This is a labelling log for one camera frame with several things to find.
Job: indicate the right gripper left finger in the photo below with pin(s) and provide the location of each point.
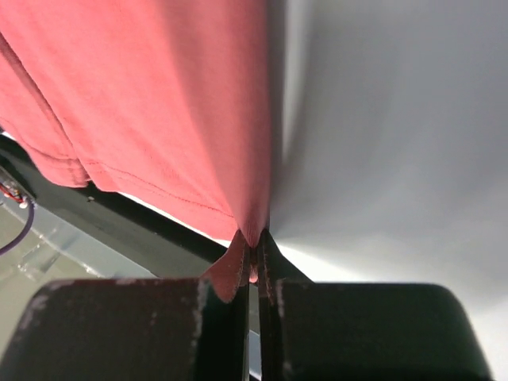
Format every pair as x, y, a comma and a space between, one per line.
137, 329

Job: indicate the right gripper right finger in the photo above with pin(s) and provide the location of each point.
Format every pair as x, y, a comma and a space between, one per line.
360, 331

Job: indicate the pink t shirt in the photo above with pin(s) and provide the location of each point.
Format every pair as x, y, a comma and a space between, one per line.
166, 101

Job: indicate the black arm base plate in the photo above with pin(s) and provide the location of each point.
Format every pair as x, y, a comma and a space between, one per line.
112, 235

